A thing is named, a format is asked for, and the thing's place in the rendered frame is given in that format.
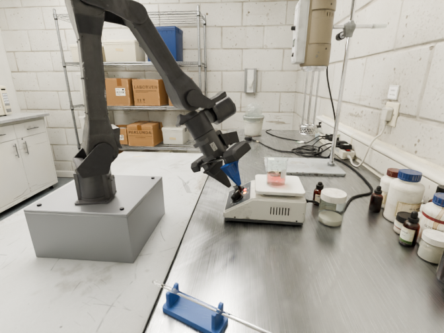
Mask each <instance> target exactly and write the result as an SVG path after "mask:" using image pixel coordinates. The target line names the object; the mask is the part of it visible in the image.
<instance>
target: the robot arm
mask: <svg viewBox="0 0 444 333"><path fill-rule="evenodd" d="M64 1H65V6H66V8H67V12H68V15H69V20H70V22H71V25H72V27H73V30H74V33H75V35H76V38H77V41H76V43H77V47H78V53H79V64H80V70H81V81H82V88H83V98H84V105H85V123H84V128H83V142H82V148H81V149H80V151H79V152H78V153H77V154H76V155H75V156H74V157H73V162H74V163H75V166H76V169H77V171H75V172H74V173H73V177H74V181H75V187H76V191H77V198H78V200H77V201H76V202H75V203H74V204H75V205H92V204H108V203H109V202H110V200H111V199H112V198H113V197H114V195H115V193H116V192H117V190H116V183H115V177H114V175H113V174H112V173H111V168H110V167H111V164H112V162H114V160H115V159H116V158H117V157H118V153H119V149H118V148H121V149H122V146H121V144H120V128H119V127H117V126H115V125H114V124H112V125H111V123H110V120H109V117H108V107H107V99H106V85H105V80H106V79H105V77H104V62H103V54H102V40H101V38H102V29H103V26H104V22H110V23H114V24H120V25H123V26H126V27H128V28H129V29H130V31H131V32H132V34H133V35H134V36H135V38H136V40H137V41H138V42H139V44H140V46H141V47H142V48H143V50H144V52H145V53H146V54H147V57H148V58H149V59H150V61H151V63H152V64H153V65H154V67H155V69H156V70H157V71H158V73H159V75H160V76H161V77H162V79H163V82H164V84H165V89H166V93H167V94H168V97H169V98H170V101H171V103H172V105H173V106H174V107H175V108H177V109H181V110H189V111H191V112H189V113H187V114H186V115H182V114H179V115H178V116H177V122H176V127H180V126H181V125H183V124H185V126H186V127H187V129H188V131H189V132H190V134H191V136H192V137H193V139H194V141H195V142H196V143H195V144H194V145H193V146H194V147H195V148H197V147H199V149H200V151H201V152H202V154H203V155H202V156H201V157H199V158H198V159H196V160H195V161H194V162H193V163H191V169H192V171H193V172H199V171H201V168H202V167H203V169H204V171H203V173H204V174H207V175H209V176H210V177H212V178H214V179H216V180H217V181H219V182H220V183H222V184H223V185H225V186H226V187H228V188H230V187H231V183H230V181H229V179H228V177H229V178H230V179H231V180H232V181H233V182H234V183H235V184H236V185H237V186H240V185H241V178H240V174H239V165H238V162H239V159H240V158H241V157H242V156H244V155H245V154H246V153H247V152H248V151H250V150H251V147H250V145H249V143H248V142H247V141H239V137H238V134H237V131H233V132H229V133H222V132H221V130H217V131H215V129H214V128H213V126H212V123H214V124H216V125H218V124H220V123H221V122H223V121H225V120H226V119H228V118H230V117H231V116H232V115H234V114H235V113H236V111H237V109H236V106H235V103H234V102H233V101H232V100H231V98H230V97H229V96H227V94H226V92H225V91H220V92H218V93H217V94H216V95H215V96H213V97H211V98H208V97H206V96H205V95H203V93H202V91H201V89H200V88H199V86H197V84H196V83H195V82H194V81H193V80H192V79H191V78H190V77H189V76H188V75H187V74H185V72H183V70H181V68H180V67H179V65H178V64H177V62H176V60H175V59H174V57H173V55H172V54H171V52H170V50H169V49H168V47H167V45H166V44H165V42H164V40H163V39H162V37H161V35H160V34H159V32H158V30H157V29H156V27H155V25H154V24H153V22H152V21H151V19H150V18H149V15H148V14H147V10H146V8H145V7H144V6H143V5H142V4H141V3H139V2H137V1H134V0H64ZM198 108H203V110H202V111H200V112H197V111H196V110H197V109H198ZM234 143H235V144H234ZM232 144H234V145H233V146H232V147H231V148H229V147H230V146H231V145H232ZM228 148H229V149H228ZM226 149H228V150H226ZM223 160H224V163H225V164H224V165H223ZM227 176H228V177H227Z"/></svg>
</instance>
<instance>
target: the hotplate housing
mask: <svg viewBox="0 0 444 333"><path fill-rule="evenodd" d="M228 195H229V193H228ZM227 198H228V196H227ZM308 202H309V200H307V199H305V197H304V196H279V195H265V194H257V193H256V192H255V180H252V181H251V187H250V199H249V200H246V201H244V202H242V203H240V204H237V205H235V206H233V207H231V208H229V209H226V210H225V209H224V212H223V216H224V217H225V221H244V222H255V223H275V224H285V225H303V222H304V221H305V213H306V206H307V203H308ZM226 203H227V201H226ZM225 206H226V204H225Z"/></svg>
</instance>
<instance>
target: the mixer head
mask: <svg viewBox="0 0 444 333"><path fill-rule="evenodd" d="M336 4H337V0H299V2H298V3H297V5H296V7H295V20H294V26H292V27H291V30H293V45H292V54H291V64H292V65H299V66H300V67H301V70H303V71H308V72H312V71H324V70H325V69H326V68H327V67H328V66H329V62H330V52H331V39H332V29H333V24H334V13H335V11H336Z"/></svg>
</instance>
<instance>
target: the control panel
mask: <svg viewBox="0 0 444 333"><path fill-rule="evenodd" d="M242 186H243V187H244V189H246V190H243V191H241V192H240V193H241V195H243V199H242V200H240V201H239V202H236V203H233V202H232V199H231V196H232V195H233V194H234V191H235V189H234V190H231V191H230V192H229V195H228V198H227V203H226V206H225V210H226V209H229V208H231V207H233V206H235V205H237V204H240V203H242V202H244V201H246V200H249V199H250V187H251V181H250V182H248V183H246V184H244V185H242ZM244 192H246V193H245V194H243V193H244Z"/></svg>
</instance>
